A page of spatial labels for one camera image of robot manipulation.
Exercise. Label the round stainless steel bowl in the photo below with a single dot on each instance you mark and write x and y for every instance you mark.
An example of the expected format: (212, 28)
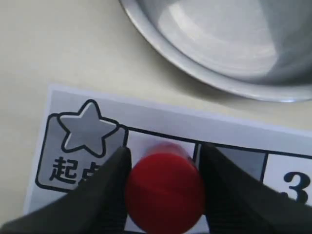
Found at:
(258, 49)

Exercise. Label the red cylinder game piece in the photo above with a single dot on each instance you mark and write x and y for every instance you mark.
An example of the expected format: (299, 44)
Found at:
(164, 192)

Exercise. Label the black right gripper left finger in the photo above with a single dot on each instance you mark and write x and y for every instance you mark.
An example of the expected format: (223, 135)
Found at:
(96, 206)

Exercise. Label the printed paper game board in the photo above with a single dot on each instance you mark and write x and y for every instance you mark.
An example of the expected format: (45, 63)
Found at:
(82, 130)

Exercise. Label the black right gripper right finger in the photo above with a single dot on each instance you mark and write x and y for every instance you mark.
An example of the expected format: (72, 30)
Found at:
(236, 203)

